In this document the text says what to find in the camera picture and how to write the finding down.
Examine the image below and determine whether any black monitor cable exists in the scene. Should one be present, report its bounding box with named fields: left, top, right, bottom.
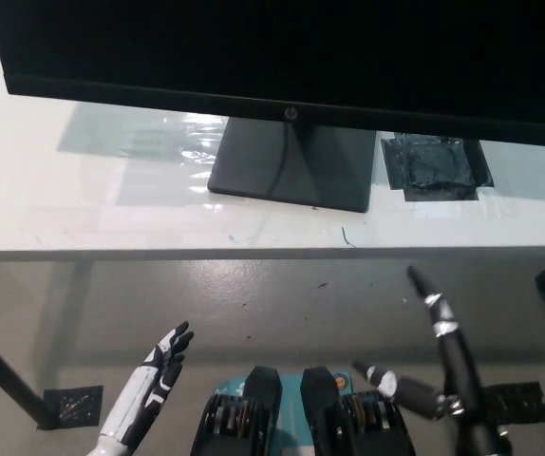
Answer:
left=268, top=118, right=297, bottom=197

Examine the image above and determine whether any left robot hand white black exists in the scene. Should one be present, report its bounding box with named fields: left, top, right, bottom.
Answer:
left=97, top=321, right=196, bottom=451

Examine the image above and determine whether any right robot hand black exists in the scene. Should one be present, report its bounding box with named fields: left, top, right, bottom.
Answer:
left=350, top=264, right=514, bottom=456

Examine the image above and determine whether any black tape patch on desk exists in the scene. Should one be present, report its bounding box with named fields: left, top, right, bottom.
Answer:
left=379, top=132, right=495, bottom=203

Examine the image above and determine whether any black desk leg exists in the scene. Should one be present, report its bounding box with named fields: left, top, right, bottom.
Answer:
left=0, top=321, right=49, bottom=428

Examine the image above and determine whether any black HP computer monitor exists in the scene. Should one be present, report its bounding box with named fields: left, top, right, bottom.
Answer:
left=0, top=0, right=545, bottom=215

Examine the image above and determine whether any clear plastic film sheet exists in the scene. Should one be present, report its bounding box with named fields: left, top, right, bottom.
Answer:
left=56, top=104, right=230, bottom=210

